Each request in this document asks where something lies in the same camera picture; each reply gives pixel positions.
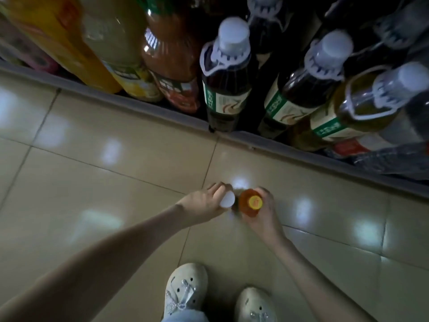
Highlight person's right hand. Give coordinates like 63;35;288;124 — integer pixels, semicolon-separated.
239;186;290;251

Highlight person's left hand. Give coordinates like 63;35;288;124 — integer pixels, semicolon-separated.
176;182;232;227

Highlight yellow bottle white cap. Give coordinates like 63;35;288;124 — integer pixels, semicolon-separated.
219;190;236;209

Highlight orange bottle yellow cap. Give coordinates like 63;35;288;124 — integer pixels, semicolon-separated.
239;188;264;218

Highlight dark grey store shelving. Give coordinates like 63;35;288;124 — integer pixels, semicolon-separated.
0;0;429;199

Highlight row of large water jugs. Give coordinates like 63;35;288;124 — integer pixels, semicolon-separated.
328;90;429;182

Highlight person's left forearm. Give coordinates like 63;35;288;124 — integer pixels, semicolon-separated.
0;203;189;322

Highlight person's right forearm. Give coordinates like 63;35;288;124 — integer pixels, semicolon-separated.
271;238;376;322

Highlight person's white left shoe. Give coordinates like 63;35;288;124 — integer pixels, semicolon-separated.
163;263;209;319

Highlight person's white shoe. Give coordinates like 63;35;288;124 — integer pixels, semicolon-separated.
235;286;278;322
163;263;209;319

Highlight person's white right shoe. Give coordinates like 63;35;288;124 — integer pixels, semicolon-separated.
235;286;278;322

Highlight person's blue jeans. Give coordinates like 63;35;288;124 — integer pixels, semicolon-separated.
161;309;210;322

